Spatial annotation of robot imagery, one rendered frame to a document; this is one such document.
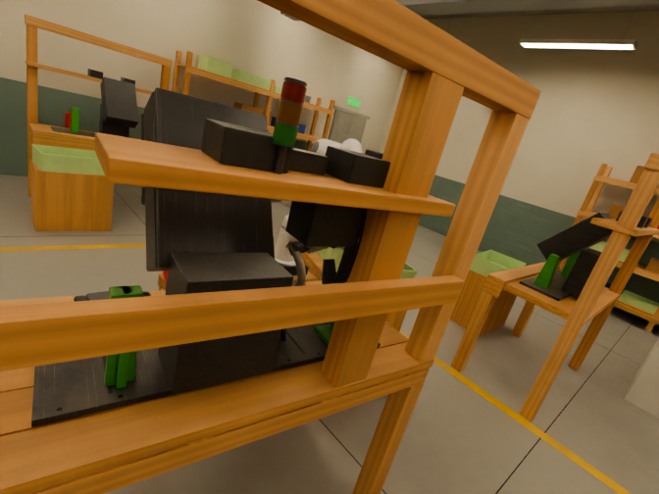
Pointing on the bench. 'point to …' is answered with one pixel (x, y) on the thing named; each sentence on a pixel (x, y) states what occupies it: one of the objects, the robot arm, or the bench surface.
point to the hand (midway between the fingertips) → (296, 248)
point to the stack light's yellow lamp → (288, 114)
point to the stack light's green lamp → (284, 135)
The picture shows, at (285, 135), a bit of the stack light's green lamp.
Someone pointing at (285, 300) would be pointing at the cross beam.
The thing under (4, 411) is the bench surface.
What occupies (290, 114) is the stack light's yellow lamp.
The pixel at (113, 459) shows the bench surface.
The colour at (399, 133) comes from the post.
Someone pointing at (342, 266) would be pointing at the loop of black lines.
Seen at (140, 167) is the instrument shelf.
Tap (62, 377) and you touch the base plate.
